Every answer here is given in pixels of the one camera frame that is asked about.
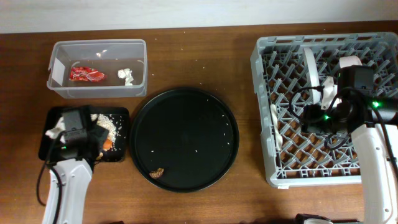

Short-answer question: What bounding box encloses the orange carrot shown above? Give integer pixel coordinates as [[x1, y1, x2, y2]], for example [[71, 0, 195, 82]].
[[103, 139, 113, 151]]

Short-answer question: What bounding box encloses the rice and shells pile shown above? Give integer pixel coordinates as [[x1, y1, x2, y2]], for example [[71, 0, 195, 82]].
[[91, 114, 123, 162]]

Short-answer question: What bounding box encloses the grey plate with food scraps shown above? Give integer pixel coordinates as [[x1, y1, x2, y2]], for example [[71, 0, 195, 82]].
[[303, 47, 321, 104]]

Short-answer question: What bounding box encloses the white pink bowl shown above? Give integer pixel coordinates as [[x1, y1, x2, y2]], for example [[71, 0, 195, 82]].
[[339, 55, 363, 68]]

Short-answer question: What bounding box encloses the red snack wrapper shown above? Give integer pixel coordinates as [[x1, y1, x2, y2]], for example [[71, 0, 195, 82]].
[[69, 67, 106, 82]]

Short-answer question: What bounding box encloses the white plastic fork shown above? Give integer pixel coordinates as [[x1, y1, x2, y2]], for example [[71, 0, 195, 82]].
[[270, 104, 283, 151]]

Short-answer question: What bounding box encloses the white tissue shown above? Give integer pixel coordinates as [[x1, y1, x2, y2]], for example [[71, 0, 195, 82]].
[[118, 68, 134, 86]]

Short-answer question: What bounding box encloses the brown food scrap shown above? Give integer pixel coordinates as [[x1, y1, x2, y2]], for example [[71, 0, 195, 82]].
[[149, 168, 164, 179]]

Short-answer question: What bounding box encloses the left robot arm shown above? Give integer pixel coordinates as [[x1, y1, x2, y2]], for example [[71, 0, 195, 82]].
[[41, 106, 109, 223]]

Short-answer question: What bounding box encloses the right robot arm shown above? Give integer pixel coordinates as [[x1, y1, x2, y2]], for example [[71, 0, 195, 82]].
[[299, 65, 397, 223]]

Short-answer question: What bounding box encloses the grey dishwasher rack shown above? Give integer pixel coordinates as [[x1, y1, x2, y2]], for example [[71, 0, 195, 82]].
[[250, 32, 397, 189]]

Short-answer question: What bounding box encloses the black rectangular tray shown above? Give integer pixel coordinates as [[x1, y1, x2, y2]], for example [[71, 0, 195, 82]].
[[38, 106, 129, 161]]

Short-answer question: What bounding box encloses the clear plastic bin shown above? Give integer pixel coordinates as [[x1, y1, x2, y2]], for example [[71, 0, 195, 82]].
[[47, 39, 148, 99]]

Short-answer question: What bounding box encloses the round black tray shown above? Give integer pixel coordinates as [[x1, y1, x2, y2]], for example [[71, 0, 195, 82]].
[[129, 87, 239, 192]]

